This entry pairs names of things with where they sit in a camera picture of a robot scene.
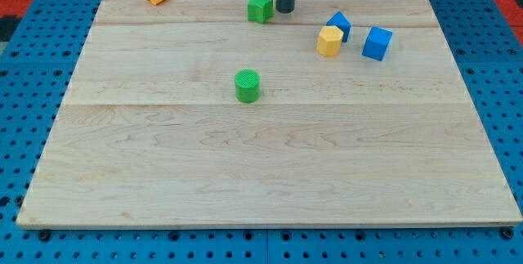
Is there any green star block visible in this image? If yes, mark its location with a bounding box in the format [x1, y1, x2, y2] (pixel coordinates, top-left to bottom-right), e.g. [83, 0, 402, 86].
[248, 0, 273, 24]

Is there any blue triangle block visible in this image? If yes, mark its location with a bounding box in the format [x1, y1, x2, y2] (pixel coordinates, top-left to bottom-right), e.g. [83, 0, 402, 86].
[326, 11, 351, 43]

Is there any blue cube block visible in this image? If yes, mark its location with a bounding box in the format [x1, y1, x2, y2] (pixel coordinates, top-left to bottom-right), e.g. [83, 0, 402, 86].
[362, 27, 393, 61]

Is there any wooden board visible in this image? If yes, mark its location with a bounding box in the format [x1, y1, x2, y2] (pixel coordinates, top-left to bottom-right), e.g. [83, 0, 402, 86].
[16, 0, 522, 230]

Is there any green cylinder block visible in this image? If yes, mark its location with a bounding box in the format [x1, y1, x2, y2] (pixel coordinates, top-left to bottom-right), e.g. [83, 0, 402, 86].
[235, 69, 261, 103]

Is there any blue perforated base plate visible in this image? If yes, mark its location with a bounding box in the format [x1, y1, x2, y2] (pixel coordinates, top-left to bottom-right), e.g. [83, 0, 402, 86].
[1, 0, 522, 263]

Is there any yellow hexagon block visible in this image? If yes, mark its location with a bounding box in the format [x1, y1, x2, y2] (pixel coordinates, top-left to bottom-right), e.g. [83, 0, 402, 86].
[316, 25, 343, 57]

